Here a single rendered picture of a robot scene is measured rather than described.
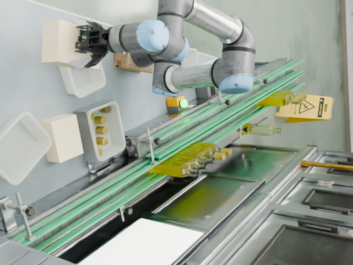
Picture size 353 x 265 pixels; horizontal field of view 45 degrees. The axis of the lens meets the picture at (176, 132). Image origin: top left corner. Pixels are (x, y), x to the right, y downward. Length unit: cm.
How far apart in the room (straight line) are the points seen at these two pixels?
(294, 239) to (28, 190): 99
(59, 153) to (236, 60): 74
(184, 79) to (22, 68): 60
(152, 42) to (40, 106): 75
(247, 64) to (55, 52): 62
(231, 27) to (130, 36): 43
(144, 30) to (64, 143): 74
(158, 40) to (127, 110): 98
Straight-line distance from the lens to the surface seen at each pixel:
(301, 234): 166
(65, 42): 131
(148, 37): 107
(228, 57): 148
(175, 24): 118
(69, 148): 171
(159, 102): 221
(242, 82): 147
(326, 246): 159
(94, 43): 122
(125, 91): 202
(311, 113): 517
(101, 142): 184
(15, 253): 105
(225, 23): 139
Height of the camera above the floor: 215
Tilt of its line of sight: 37 degrees down
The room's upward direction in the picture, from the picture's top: 94 degrees clockwise
